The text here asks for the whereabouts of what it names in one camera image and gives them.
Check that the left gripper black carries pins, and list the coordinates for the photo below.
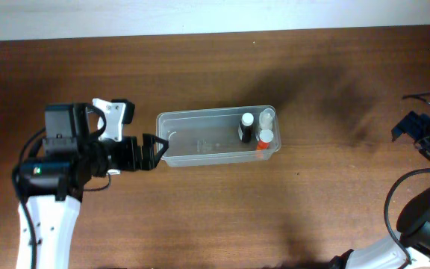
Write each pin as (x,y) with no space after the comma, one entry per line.
(148,161)

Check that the black bottle white cap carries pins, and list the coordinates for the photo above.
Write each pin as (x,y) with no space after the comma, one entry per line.
(245,128)

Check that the orange tube white cap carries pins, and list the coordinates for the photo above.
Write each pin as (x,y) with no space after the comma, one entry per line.
(265,137)

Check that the white translucent bottle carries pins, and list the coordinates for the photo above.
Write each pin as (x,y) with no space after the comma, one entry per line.
(265,119)

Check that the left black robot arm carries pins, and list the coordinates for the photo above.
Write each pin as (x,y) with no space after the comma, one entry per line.
(79,141)

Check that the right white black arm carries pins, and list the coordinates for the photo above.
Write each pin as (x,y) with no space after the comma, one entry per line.
(407,244)

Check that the clear plastic container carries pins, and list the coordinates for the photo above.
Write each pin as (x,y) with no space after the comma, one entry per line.
(210,136)

